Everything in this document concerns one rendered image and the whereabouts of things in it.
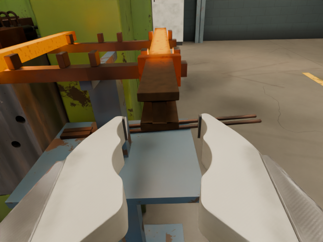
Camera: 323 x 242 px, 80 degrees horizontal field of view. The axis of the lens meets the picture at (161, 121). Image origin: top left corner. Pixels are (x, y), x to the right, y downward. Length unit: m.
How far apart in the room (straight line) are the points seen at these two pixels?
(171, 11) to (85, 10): 5.04
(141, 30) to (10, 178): 0.86
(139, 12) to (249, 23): 5.63
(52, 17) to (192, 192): 0.63
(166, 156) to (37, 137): 0.39
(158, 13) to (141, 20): 4.61
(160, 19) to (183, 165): 5.38
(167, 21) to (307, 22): 3.86
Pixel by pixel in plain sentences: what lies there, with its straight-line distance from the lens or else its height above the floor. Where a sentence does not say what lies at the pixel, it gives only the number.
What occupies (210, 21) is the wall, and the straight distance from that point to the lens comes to 6.39.
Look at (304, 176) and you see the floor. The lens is 1.64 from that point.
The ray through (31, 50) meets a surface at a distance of 0.43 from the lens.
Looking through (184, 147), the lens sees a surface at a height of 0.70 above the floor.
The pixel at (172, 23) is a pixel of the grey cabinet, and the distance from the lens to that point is 5.71.
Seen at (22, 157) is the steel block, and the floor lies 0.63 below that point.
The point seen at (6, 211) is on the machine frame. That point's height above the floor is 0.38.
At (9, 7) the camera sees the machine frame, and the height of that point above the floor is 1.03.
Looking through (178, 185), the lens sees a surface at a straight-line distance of 0.43.
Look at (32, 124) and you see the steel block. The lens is 0.66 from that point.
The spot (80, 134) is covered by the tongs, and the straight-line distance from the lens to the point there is 0.61.
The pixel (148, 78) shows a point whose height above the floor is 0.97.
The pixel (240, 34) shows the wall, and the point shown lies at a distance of 6.58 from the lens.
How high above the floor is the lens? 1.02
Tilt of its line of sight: 31 degrees down
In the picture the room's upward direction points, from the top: 2 degrees counter-clockwise
